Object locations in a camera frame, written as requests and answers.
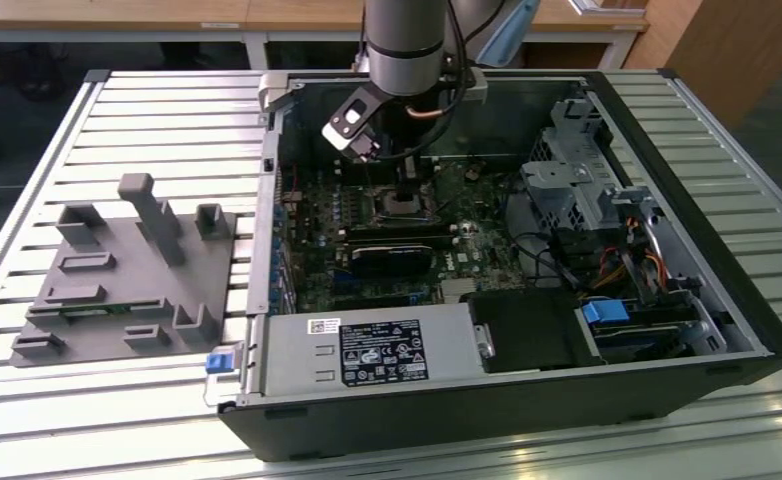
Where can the black plastic shroud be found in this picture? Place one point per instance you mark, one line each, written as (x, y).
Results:
(532, 330)

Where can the black RAM slot row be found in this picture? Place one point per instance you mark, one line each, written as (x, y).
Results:
(398, 235)
(381, 172)

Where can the silver power supply unit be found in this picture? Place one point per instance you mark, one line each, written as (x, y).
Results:
(298, 350)

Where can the green RAM stick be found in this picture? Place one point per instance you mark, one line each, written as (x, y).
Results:
(98, 311)

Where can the wooden desk white frame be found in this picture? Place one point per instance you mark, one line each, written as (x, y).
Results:
(132, 12)

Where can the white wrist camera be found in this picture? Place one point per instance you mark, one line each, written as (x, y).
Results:
(354, 117)

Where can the black open PC case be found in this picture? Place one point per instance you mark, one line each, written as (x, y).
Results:
(432, 425)

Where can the grey parts rack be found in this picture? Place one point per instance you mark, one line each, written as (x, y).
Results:
(132, 280)

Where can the blue case latch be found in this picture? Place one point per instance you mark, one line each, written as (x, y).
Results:
(218, 364)

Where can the silver chipset heat sink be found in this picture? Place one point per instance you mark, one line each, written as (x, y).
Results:
(460, 290)

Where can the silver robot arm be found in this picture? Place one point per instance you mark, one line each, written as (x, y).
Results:
(405, 45)

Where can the brown wooden cabinet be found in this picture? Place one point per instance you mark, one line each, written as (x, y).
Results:
(732, 50)

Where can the silver metal drive cage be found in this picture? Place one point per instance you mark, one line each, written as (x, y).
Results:
(559, 190)

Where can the CPU socket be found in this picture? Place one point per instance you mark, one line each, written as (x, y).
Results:
(380, 205)

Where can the black graphics card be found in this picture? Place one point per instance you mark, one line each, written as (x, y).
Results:
(392, 260)

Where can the green motherboard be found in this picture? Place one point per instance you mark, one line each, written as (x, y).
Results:
(492, 250)

